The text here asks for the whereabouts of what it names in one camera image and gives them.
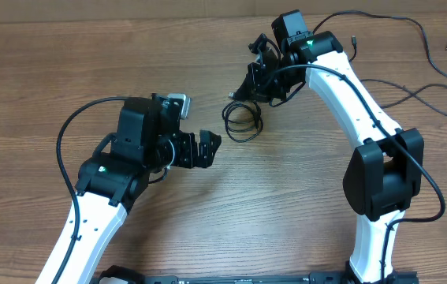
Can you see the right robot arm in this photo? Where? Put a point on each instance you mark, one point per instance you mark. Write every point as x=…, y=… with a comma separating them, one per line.
x=383, y=174

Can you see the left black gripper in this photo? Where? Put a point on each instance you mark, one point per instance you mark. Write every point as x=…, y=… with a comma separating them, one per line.
x=186, y=157

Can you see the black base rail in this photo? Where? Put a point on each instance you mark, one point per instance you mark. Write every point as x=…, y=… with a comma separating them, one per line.
x=243, y=279

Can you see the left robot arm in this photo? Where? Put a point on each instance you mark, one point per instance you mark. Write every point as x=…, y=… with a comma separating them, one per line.
x=148, y=140

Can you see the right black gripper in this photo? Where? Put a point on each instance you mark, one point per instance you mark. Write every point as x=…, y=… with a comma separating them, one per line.
x=258, y=79

